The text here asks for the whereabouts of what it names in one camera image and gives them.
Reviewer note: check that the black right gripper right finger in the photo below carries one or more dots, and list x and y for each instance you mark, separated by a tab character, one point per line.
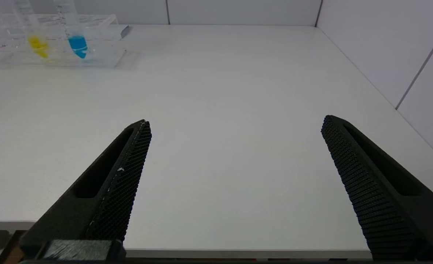
381	190

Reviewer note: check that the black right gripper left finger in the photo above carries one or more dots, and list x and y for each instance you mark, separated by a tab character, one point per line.
102	198

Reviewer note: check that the clear acrylic test tube rack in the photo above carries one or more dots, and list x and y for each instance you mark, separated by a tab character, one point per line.
55	55

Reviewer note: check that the blue pigment test tube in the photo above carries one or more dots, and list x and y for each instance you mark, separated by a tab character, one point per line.
78	44

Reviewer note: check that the yellow pigment test tube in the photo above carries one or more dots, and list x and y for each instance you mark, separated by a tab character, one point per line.
38	46

